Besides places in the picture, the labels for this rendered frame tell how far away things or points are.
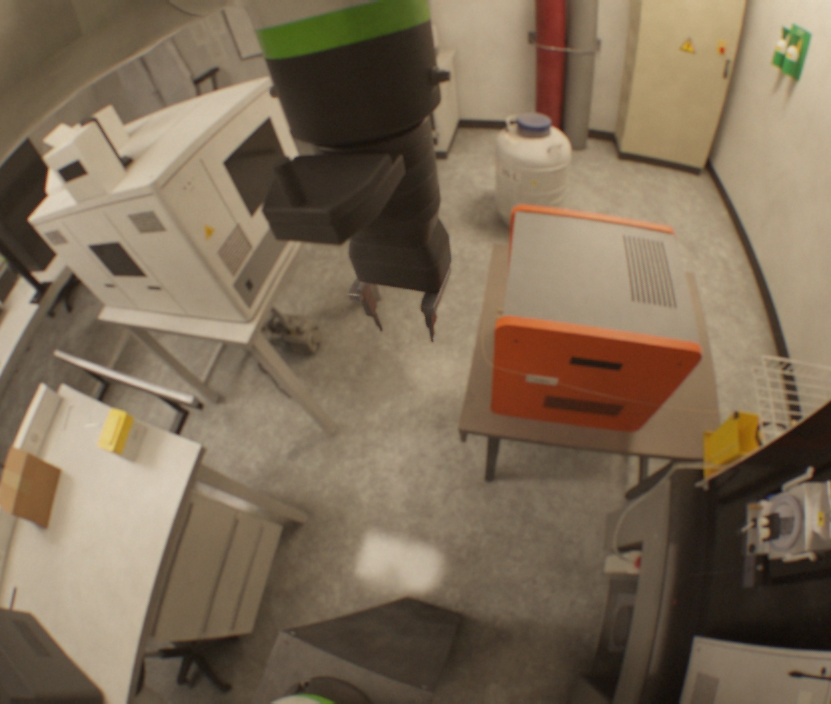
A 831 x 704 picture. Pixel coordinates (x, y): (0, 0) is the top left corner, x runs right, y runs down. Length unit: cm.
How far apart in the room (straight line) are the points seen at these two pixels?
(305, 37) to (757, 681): 96
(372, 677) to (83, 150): 117
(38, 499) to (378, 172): 149
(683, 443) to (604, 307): 57
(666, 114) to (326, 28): 338
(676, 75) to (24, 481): 419
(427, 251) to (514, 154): 204
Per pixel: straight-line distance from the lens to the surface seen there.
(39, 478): 155
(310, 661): 63
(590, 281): 83
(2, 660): 136
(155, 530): 115
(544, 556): 175
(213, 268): 107
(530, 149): 230
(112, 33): 23
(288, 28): 20
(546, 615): 176
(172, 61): 495
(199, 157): 104
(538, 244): 88
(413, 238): 27
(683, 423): 124
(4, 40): 18
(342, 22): 19
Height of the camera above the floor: 172
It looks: 57 degrees down
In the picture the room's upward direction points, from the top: 15 degrees counter-clockwise
